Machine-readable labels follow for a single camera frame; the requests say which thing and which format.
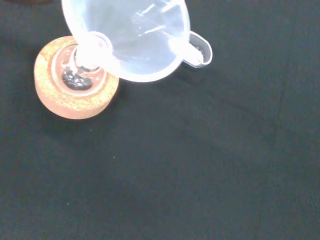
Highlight glass round-bottom flask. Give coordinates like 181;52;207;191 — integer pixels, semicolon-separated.
51;44;109;93

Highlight black cloth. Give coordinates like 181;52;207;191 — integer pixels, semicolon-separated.
0;0;320;240

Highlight cork ring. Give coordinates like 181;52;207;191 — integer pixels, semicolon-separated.
34;35;120;120

